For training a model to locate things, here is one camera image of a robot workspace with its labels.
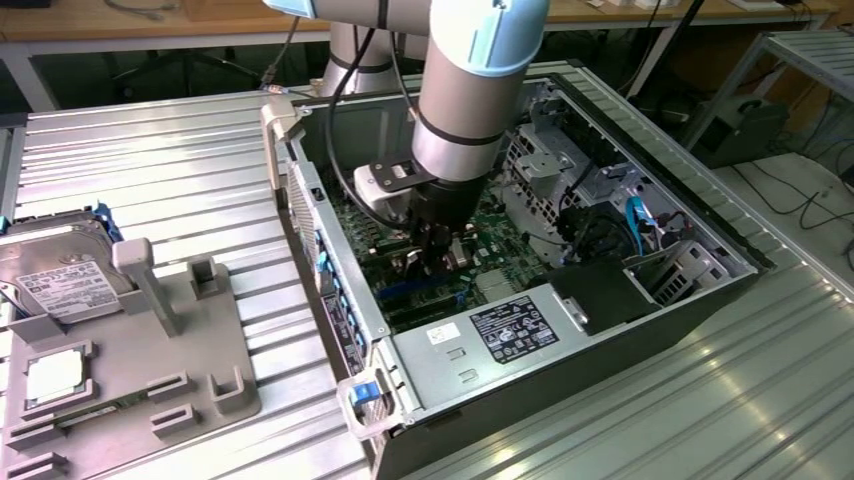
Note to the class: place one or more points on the silver chipset heat sink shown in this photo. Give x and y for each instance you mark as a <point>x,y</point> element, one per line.
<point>493,287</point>

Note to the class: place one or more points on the green RAM stick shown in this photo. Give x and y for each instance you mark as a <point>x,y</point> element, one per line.
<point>107,409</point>

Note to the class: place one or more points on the black graphics card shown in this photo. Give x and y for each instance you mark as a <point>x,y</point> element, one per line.
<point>465,255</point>

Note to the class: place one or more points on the green motherboard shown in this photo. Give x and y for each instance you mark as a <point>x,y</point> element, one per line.
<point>497,250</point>

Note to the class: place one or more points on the silver CPU chip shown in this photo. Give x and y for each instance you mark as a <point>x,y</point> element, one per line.
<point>56,375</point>

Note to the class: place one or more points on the silver disk bay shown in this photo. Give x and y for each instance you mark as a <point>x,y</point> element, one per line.
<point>674,280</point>

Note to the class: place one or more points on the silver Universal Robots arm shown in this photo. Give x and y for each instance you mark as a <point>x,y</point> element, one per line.
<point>461,100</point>

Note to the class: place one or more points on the black plastic shroud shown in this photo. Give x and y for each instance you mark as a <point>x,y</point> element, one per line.
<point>594,295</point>

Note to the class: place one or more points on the grey case corner bracket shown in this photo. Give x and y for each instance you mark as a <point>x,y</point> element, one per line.
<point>346,410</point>
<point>277,117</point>

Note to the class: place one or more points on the silver drive cage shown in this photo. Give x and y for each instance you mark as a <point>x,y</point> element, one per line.
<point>547,170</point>

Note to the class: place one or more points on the grey parts rack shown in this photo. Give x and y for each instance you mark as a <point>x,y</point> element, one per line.
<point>147,360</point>

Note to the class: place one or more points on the open grey PC case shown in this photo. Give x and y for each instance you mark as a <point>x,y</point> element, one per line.
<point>668,350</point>

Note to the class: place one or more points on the blue case release latch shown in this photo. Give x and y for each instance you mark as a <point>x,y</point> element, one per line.
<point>363,392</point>

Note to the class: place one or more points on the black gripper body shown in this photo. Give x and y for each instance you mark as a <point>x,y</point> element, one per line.
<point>447,207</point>

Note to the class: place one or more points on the grey power supply unit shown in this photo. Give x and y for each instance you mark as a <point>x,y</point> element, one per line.
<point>454,360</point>

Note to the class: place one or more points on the wooden desk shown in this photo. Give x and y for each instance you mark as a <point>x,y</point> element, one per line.
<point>734,15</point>

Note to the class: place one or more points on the metal slat side table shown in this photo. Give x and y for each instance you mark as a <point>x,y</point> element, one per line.
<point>817,55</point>

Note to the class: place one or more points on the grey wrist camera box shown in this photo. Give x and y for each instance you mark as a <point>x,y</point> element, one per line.
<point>377,200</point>

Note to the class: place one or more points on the blue slot clip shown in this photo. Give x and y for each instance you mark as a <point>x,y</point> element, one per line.
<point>345,305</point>
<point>325,262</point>
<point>338,287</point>
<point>351,323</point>

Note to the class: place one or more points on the hard disk with blue carrier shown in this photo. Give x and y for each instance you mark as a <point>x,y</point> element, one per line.
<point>60,295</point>

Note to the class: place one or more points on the blue expansion slot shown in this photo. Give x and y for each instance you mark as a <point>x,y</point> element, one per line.
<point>397,292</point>

